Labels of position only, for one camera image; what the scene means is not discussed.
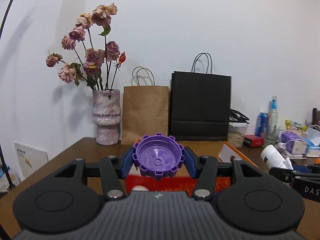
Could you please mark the blue tissue box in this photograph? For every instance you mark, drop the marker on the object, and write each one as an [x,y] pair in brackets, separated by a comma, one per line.
[312,149]

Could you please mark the dark wooden chair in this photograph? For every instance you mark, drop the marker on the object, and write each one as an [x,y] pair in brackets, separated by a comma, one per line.
[316,116]

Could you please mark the black paper bag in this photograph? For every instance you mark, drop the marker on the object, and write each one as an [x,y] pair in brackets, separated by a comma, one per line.
[199,103]

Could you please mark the purple white tissue pack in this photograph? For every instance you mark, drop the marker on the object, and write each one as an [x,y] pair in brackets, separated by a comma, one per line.
[293,145]

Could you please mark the drinking glass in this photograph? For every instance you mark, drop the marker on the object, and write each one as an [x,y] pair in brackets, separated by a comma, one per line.
[271,137]

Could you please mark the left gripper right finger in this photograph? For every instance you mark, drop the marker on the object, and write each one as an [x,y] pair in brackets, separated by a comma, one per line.
[204,170]

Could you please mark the clear glass bottle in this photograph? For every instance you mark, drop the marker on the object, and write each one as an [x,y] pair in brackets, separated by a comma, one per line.
[273,113]

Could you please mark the small white spray bottle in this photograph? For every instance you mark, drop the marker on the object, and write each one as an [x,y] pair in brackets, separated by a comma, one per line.
[273,159]

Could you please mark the brown paper bag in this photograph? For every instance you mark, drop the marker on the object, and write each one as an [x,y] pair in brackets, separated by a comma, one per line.
[145,107]

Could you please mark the colourful snack packet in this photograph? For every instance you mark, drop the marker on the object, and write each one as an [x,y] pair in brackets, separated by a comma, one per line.
[292,125]

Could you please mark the studio light on stand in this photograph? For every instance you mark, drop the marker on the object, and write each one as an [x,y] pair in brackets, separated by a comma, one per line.
[9,42]

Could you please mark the blue drink can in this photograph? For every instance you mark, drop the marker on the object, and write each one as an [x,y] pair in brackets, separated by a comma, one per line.
[261,125]

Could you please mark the pink marbled vase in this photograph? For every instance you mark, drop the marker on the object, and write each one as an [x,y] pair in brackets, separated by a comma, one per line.
[106,115]

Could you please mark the red flat box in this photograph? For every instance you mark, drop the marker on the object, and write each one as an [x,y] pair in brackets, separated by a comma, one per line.
[253,141]

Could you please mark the dried pink roses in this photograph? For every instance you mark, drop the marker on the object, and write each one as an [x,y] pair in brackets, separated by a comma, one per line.
[96,67]

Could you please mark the clear container with grains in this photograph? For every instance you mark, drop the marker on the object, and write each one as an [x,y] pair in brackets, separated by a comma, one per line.
[237,128]

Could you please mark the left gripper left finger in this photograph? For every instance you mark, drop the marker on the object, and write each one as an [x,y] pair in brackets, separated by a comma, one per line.
[113,169]

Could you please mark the purple ridged lid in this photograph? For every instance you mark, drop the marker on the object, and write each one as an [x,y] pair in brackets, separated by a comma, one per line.
[158,156]

